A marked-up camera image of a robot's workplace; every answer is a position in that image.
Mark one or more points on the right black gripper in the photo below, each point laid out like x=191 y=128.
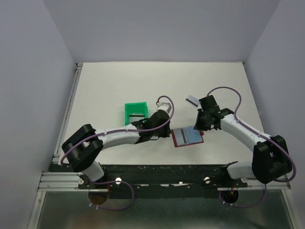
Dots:
x=198 y=125

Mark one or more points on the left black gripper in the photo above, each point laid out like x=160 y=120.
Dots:
x=167 y=132

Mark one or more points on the green plastic card tray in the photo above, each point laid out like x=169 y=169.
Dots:
x=135 y=108

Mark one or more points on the red card holder wallet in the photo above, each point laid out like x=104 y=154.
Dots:
x=193 y=136

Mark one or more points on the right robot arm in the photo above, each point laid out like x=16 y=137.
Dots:
x=269 y=161

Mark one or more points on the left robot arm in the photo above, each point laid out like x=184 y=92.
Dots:
x=82 y=148

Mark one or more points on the white magnetic stripe card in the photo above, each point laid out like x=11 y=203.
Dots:
x=193 y=101

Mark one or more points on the silver card in tray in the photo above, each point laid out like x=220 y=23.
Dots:
x=136 y=117

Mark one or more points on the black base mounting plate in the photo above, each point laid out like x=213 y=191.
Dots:
x=162 y=181

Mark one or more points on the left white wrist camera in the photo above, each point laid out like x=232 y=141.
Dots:
x=167 y=107

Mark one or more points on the left aluminium rail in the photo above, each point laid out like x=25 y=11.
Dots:
x=57 y=151

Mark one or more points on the aluminium rail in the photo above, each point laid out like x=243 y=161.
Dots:
x=69 y=181
x=57 y=151

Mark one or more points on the front aluminium rail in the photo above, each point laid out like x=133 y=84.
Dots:
x=69 y=181

